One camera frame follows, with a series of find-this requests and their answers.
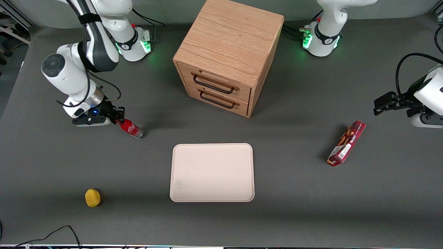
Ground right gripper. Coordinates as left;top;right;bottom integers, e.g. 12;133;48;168
63;98;125;125

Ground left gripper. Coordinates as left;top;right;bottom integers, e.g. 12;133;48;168
373;67;443;118

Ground red coke bottle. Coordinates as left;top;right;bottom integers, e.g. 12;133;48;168
118;119;143;139

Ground beige rectangular tray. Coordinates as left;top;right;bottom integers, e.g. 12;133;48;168
170;143;255;203

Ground red snack box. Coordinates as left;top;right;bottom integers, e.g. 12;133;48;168
327;120;367;167

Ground yellow lemon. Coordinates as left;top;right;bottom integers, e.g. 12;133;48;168
85;188;101;208

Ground wooden drawer front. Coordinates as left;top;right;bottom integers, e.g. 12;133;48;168
189;86;250;117
179;64;252;103

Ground wooden drawer cabinet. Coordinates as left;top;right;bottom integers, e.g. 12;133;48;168
173;0;284;118

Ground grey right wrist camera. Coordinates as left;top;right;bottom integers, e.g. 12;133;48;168
72;116;111;128

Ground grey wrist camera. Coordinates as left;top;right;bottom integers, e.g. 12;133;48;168
72;116;111;128
410;112;443;129

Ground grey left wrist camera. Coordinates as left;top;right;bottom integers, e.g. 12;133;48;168
410;112;443;129

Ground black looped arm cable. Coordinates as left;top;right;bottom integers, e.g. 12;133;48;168
396;53;443;98

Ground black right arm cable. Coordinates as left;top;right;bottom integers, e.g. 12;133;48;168
56;0;122;108

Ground black metal drawer handle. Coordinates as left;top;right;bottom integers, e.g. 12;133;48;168
200;91;236;110
193;74;235;94

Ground black right base cable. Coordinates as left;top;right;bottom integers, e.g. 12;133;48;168
132;6;166;27

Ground black left base cables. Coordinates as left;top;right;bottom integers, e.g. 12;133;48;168
282;24;312;41

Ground black cable at table edge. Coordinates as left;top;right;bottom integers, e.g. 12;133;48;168
0;225;82;249

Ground aluminium frame rail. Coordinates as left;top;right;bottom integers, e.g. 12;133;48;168
0;6;36;45

